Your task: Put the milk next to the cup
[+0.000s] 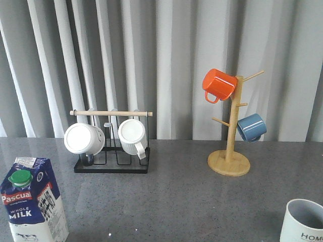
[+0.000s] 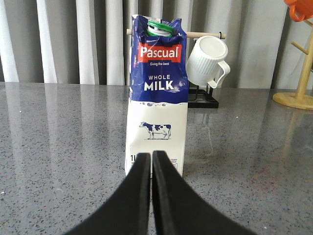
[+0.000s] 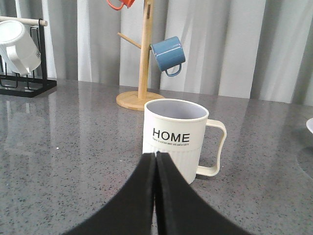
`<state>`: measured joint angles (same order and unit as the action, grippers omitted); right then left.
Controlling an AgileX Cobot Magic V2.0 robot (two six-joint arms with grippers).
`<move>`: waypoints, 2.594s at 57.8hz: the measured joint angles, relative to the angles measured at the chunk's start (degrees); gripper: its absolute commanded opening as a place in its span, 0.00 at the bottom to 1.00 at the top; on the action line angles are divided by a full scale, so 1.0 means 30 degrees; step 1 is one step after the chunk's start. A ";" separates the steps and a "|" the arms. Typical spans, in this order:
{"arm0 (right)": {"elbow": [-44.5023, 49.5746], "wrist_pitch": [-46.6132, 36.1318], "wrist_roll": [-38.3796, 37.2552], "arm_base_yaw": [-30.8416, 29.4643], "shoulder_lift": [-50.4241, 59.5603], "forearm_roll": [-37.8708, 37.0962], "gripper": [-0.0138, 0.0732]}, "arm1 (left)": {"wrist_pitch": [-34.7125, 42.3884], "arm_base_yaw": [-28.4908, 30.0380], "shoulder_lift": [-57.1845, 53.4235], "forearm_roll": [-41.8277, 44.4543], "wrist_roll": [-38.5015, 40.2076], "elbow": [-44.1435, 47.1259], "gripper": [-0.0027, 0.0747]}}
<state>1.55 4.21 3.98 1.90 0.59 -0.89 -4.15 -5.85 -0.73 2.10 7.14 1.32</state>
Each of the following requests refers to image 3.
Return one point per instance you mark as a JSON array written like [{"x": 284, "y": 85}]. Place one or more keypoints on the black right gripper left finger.
[{"x": 130, "y": 211}]

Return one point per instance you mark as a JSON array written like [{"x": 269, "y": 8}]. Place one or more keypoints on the blue enamel mug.
[{"x": 168, "y": 54}]

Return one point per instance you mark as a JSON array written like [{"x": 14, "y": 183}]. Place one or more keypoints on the white ribbed mug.
[{"x": 17, "y": 48}]

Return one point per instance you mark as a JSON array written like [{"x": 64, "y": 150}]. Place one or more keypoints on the grey curtain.
[{"x": 261, "y": 49}]

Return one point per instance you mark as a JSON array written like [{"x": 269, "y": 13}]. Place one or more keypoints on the black wire mug rack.
[{"x": 36, "y": 82}]

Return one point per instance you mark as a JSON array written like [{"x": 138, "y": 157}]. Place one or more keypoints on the wooden mug tree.
[{"x": 135, "y": 100}]

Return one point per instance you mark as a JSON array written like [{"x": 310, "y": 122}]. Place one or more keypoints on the orange enamel mug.
[{"x": 123, "y": 3}]

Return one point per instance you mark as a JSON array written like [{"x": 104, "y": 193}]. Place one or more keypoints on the cream HOME mug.
[{"x": 177, "y": 127}]

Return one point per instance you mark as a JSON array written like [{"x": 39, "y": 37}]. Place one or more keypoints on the white bowl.
[{"x": 309, "y": 125}]

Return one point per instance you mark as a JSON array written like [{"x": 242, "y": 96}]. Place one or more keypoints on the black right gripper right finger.
[{"x": 180, "y": 211}]

